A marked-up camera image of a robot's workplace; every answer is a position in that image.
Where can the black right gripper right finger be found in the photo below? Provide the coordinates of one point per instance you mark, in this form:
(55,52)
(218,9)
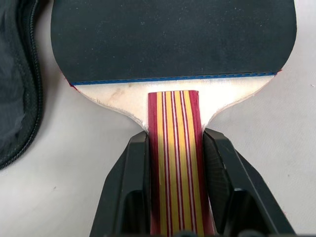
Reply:
(232,187)

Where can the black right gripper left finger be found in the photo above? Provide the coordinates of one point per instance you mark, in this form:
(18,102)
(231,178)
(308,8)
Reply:
(128,187)

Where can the black and red paddle case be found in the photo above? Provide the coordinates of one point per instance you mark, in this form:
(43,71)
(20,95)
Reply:
(14,74)

